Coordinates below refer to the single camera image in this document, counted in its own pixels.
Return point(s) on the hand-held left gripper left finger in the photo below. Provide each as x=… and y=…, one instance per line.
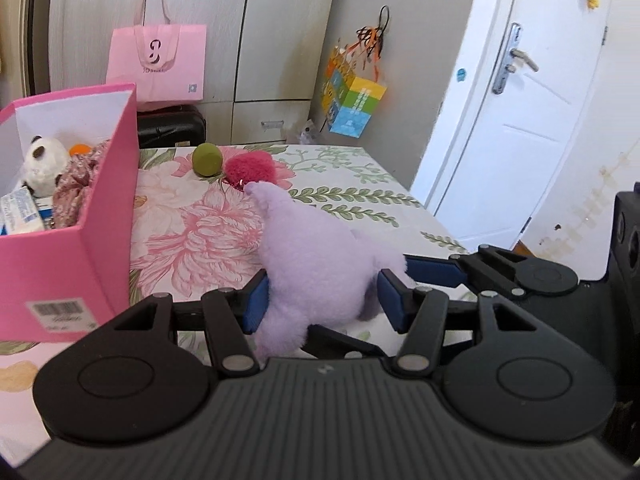
x=255, y=305

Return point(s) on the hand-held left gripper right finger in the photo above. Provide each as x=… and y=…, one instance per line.
x=392, y=305

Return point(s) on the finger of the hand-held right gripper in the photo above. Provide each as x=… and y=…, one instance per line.
x=432, y=270
x=335, y=342

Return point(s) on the purple plush toy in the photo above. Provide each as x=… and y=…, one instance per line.
x=315, y=260

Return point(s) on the pink cardboard box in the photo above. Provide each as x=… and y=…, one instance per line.
x=60, y=270

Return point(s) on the light blue tissue pack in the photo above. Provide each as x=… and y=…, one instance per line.
x=20, y=212

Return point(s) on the panda plush toy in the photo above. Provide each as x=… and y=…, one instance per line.
x=42, y=165

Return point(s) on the floral bed sheet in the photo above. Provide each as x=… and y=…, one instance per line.
x=200, y=220

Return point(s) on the pink fuzzy pompom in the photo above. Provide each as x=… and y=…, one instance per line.
x=250, y=167

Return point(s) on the green ball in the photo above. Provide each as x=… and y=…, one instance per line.
x=206, y=160

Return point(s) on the colourful gift bag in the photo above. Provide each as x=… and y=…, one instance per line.
x=357, y=105

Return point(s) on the white door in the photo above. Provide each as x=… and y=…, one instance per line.
x=540, y=110

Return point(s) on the black suitcase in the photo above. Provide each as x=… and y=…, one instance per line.
x=170, y=127

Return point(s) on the blue round sticker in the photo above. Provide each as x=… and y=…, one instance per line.
x=461, y=74

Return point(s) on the pink floral fabric scrunchie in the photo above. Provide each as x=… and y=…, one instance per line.
x=75, y=185

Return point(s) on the orange ball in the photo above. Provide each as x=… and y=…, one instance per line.
x=79, y=150

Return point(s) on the pink paper bag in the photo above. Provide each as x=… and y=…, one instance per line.
x=165, y=70

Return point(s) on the white wardrobe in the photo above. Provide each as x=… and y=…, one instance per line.
x=250, y=35

